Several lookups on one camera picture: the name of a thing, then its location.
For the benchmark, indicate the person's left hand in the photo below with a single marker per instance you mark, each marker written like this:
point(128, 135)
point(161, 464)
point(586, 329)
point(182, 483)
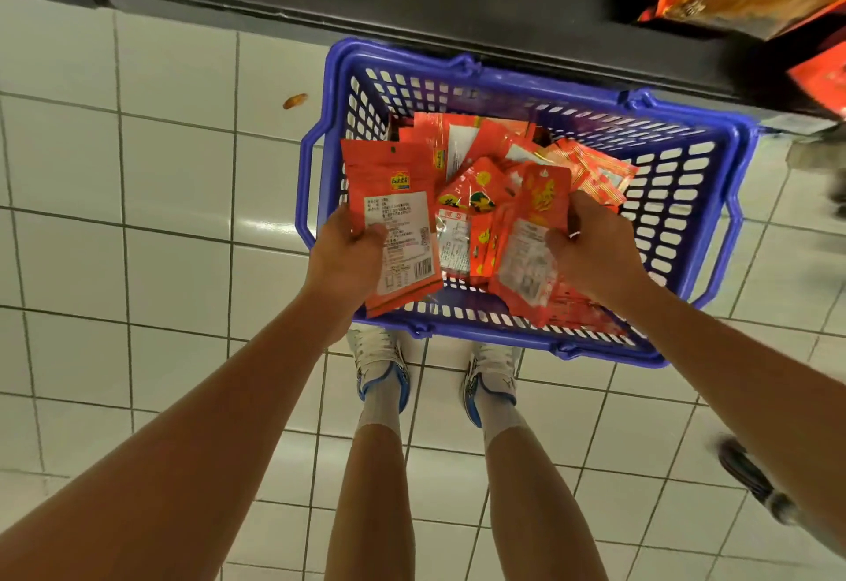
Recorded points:
point(344, 270)

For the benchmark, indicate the person's right hand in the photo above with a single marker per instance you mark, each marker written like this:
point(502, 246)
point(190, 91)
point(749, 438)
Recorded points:
point(602, 257)

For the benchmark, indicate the pile of red seasoning packets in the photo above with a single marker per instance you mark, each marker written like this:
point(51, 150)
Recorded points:
point(595, 171)

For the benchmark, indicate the blue plastic basket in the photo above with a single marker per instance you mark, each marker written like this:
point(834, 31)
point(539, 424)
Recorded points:
point(687, 191)

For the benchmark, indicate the person's left forearm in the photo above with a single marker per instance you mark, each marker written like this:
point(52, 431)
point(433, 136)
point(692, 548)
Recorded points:
point(172, 468)

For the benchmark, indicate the person's right forearm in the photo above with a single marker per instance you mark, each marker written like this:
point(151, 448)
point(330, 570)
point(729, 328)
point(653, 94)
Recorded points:
point(754, 389)

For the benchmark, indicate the person's left leg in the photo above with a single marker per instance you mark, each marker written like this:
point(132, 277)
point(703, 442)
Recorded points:
point(373, 508)

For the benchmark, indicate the person's leg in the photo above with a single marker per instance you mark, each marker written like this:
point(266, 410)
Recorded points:
point(536, 508)
point(373, 508)

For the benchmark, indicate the person's right leg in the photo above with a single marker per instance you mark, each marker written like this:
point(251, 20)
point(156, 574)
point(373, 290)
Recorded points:
point(536, 508)

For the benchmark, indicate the grey left shoe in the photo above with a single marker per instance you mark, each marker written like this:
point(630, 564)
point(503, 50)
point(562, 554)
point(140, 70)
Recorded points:
point(381, 362)

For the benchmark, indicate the grey shoe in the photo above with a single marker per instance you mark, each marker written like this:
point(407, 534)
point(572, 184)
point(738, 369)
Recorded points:
point(489, 376)
point(381, 362)

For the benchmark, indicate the grey right shoe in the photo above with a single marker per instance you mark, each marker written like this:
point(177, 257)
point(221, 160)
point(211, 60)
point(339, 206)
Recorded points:
point(489, 376)

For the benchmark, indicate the small orange scrap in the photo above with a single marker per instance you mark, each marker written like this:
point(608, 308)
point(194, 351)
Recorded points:
point(295, 101)

